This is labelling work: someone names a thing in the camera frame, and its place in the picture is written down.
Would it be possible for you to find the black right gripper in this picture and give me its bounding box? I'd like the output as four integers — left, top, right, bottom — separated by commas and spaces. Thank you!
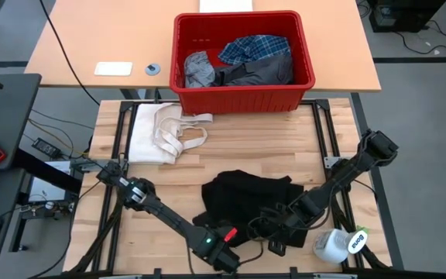
260, 204, 307, 257

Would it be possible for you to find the black garment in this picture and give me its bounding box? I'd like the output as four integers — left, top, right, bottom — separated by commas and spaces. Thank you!
192, 169, 305, 249

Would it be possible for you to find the red plastic laundry bin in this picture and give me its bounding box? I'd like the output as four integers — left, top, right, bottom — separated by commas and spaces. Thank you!
169, 10, 317, 115

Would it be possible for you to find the white Bona bottle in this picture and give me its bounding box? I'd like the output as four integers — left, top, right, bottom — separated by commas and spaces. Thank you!
312, 226, 369, 265

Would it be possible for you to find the silver metal mounting plate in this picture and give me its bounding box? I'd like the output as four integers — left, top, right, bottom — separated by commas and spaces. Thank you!
323, 156, 343, 170
70, 159, 105, 172

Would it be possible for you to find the white canvas tote bag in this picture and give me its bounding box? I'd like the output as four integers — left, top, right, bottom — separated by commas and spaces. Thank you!
129, 102, 214, 165

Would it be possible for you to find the dark grey shirt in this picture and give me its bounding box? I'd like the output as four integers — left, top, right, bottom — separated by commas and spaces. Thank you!
212, 53, 295, 87

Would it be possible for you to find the light grey garment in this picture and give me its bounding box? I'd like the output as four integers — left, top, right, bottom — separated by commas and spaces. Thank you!
184, 50, 216, 89

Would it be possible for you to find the blue plaid shirt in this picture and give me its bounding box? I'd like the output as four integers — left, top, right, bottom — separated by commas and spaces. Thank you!
218, 34, 292, 66

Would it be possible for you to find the black power adapter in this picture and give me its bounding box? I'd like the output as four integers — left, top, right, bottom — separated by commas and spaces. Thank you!
32, 137, 62, 159

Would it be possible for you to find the white rectangular pad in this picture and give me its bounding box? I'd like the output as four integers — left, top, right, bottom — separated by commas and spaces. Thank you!
94, 61, 133, 77

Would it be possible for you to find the white paper sheet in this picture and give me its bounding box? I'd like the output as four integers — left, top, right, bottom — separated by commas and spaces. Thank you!
198, 0, 254, 13

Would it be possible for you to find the light wood desk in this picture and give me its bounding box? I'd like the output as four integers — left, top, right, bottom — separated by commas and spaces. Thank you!
24, 0, 382, 93

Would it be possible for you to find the black side desk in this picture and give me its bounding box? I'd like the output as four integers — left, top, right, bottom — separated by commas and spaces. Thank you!
0, 73, 83, 265

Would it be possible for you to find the black computer tower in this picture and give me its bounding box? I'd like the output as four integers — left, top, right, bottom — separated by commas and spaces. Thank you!
368, 0, 446, 33

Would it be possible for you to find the black looped gripper cable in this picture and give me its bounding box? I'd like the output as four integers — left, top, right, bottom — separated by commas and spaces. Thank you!
238, 240, 265, 267
247, 215, 280, 242

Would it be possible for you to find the black metal table frame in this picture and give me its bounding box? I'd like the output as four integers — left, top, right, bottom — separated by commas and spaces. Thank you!
63, 98, 393, 279

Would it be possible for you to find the black floor cable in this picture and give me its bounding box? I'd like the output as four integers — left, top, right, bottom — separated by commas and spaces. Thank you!
395, 19, 446, 55

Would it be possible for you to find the long black cable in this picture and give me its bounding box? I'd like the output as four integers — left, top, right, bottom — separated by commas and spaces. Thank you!
39, 0, 101, 106

